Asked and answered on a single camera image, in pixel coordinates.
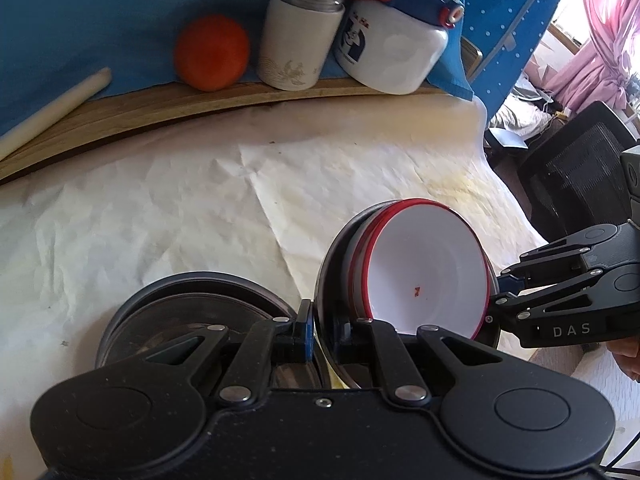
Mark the blue polka-dot fabric cover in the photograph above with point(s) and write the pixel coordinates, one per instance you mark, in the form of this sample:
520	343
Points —
510	20

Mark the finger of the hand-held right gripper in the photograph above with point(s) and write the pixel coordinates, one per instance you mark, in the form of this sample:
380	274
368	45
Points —
555	295
555	255

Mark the pink curtain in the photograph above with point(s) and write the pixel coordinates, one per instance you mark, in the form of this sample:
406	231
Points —
605	35

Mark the wooden shelf board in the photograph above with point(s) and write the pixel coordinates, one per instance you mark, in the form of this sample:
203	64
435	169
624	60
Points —
150	107

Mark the black office chair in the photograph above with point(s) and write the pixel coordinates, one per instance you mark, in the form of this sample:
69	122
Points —
575	170

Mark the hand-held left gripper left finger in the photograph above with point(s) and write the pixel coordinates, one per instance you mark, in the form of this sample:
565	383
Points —
306	331

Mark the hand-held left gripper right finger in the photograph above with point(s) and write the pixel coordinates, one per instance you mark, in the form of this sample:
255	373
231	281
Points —
345	346

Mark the cream table cloth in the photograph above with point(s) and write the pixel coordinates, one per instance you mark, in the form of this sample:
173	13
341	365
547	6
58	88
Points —
150	210

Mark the blue work coat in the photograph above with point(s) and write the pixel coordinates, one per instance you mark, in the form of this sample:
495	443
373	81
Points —
125	0

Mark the steel bowl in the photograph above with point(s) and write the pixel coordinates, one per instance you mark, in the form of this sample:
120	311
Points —
332	280

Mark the white thermos cup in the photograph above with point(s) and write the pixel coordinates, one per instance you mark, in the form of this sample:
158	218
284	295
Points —
297	35

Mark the white bottle blue lid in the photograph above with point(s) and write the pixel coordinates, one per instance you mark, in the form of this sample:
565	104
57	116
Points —
390	40

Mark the white bowl red rim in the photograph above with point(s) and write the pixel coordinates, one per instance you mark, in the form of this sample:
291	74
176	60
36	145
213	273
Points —
430	270
361	260

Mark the large steel plate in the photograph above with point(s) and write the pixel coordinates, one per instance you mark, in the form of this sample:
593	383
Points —
200	280

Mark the red tomato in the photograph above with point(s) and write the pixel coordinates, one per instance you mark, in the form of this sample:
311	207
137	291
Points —
212	52

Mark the person's right hand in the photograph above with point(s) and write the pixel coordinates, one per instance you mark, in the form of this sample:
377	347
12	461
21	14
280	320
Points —
629	360

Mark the white rolling pin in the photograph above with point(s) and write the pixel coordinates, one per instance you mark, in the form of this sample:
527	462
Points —
55	110

